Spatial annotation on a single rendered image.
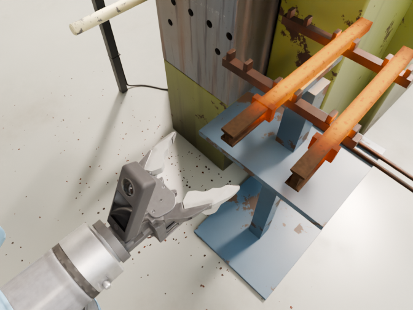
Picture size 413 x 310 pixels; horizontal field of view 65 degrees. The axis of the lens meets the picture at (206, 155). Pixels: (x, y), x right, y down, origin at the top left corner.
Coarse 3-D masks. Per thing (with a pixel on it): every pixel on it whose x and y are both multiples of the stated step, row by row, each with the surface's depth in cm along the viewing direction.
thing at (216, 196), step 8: (192, 192) 49; (200, 192) 49; (208, 192) 49; (216, 192) 49; (224, 192) 49; (232, 192) 49; (184, 200) 48; (192, 200) 48; (200, 200) 48; (208, 200) 48; (216, 200) 48; (224, 200) 49; (184, 208) 47; (216, 208) 51
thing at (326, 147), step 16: (400, 64) 64; (384, 80) 61; (368, 96) 59; (352, 112) 57; (336, 128) 55; (320, 144) 52; (336, 144) 52; (304, 160) 50; (320, 160) 50; (304, 176) 48
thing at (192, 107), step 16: (176, 80) 139; (192, 80) 130; (176, 96) 149; (192, 96) 137; (208, 96) 128; (176, 112) 159; (192, 112) 146; (208, 112) 135; (176, 128) 171; (192, 128) 157; (192, 144) 168; (208, 144) 154; (224, 160) 153
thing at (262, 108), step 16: (352, 32) 70; (336, 48) 67; (304, 64) 64; (320, 64) 64; (288, 80) 61; (304, 80) 62; (256, 96) 58; (272, 96) 59; (288, 96) 61; (256, 112) 56; (272, 112) 57; (224, 128) 54; (240, 128) 54
